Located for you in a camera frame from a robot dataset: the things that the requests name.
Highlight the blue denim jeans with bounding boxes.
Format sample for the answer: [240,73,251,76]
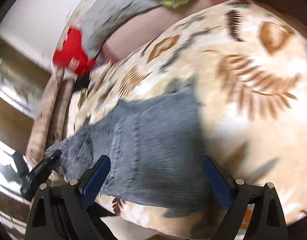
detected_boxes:
[45,86,209,211]

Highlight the striped rolled bedding upper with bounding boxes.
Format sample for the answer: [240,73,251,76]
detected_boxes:
[26,68,65,167]

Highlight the striped rolled bedding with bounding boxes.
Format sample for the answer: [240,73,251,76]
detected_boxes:
[26,68,65,167]
[46,79,75,148]

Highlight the striped rolled bedding lower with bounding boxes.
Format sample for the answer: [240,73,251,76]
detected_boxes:
[46,79,75,148]

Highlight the red paper shopping bag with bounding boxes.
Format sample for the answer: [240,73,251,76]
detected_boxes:
[53,28,96,76]

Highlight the leaf pattern beige blanket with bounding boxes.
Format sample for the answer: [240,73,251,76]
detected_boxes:
[63,0,307,240]

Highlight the pink brown headboard cushion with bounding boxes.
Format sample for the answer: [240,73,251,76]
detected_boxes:
[101,0,226,62]

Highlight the grey quilted pillow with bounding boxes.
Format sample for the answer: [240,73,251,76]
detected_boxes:
[78,0,160,59]

